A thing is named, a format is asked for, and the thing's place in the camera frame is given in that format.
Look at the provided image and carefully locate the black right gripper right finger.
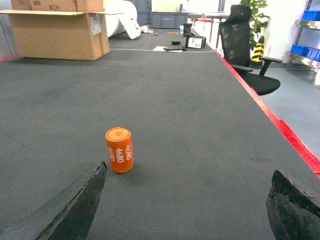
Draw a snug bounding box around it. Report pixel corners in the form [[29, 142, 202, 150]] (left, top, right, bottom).
[[265, 169, 320, 240]]

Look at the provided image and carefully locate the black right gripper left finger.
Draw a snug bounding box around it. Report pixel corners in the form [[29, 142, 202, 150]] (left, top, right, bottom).
[[0, 162, 107, 240]]

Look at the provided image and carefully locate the steel shelf with blue bins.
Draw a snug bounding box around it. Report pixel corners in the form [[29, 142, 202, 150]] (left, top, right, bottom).
[[285, 0, 320, 81]]

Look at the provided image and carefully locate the yellow black traffic cone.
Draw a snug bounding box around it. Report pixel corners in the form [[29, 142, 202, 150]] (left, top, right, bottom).
[[250, 35, 265, 69]]

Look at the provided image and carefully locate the large open cardboard box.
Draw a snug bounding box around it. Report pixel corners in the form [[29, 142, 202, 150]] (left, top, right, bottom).
[[0, 9, 121, 61]]

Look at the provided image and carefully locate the white paper sheet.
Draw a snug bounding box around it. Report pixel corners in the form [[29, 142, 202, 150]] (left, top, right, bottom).
[[153, 46, 183, 53]]

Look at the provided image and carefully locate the black office chair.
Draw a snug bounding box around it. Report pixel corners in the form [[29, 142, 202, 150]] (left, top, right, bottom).
[[218, 4, 282, 96]]

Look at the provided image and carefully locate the green potted plant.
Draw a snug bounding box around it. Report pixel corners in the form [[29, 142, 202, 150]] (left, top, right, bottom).
[[240, 0, 270, 51]]

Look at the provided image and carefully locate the black white small box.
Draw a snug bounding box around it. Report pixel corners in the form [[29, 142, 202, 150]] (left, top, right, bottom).
[[185, 35, 207, 49]]

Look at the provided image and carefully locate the white foam roll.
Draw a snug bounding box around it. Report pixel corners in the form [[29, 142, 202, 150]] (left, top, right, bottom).
[[105, 0, 141, 40]]

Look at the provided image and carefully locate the grey plastic crate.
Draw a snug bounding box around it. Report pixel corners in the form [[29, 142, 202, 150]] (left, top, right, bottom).
[[137, 11, 189, 29]]

